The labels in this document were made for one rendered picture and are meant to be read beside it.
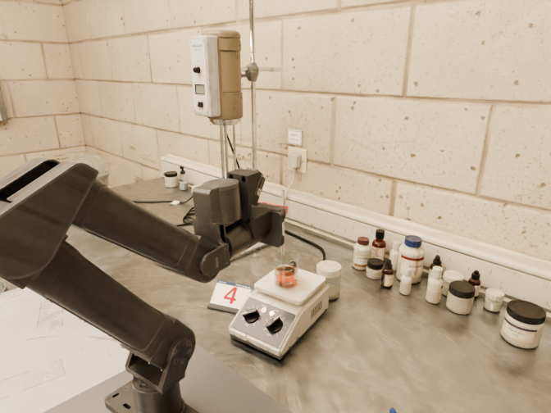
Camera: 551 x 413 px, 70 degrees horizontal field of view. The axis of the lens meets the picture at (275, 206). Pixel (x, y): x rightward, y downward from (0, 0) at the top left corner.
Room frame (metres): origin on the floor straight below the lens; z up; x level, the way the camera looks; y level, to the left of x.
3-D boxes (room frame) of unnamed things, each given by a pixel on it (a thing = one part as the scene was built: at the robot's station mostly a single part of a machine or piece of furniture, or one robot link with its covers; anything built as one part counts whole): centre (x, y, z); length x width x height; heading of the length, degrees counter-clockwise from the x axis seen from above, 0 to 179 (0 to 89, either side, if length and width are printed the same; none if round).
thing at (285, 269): (0.73, -0.02, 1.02); 0.06 x 0.05 x 0.08; 90
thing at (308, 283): (0.74, -0.03, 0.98); 0.12 x 0.12 x 0.01; 56
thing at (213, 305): (0.79, 0.11, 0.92); 0.09 x 0.06 x 0.04; 70
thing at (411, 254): (0.91, -0.35, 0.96); 0.06 x 0.06 x 0.11
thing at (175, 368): (0.45, 0.17, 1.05); 0.09 x 0.06 x 0.06; 54
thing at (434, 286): (0.80, -0.38, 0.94); 0.03 x 0.03 x 0.09
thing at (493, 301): (0.77, -0.50, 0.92); 0.04 x 0.04 x 0.04
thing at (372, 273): (0.92, -0.26, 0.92); 0.04 x 0.04 x 0.04
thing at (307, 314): (0.72, -0.02, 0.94); 0.22 x 0.13 x 0.08; 146
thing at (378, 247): (1.00, -0.29, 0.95); 0.04 x 0.04 x 0.10
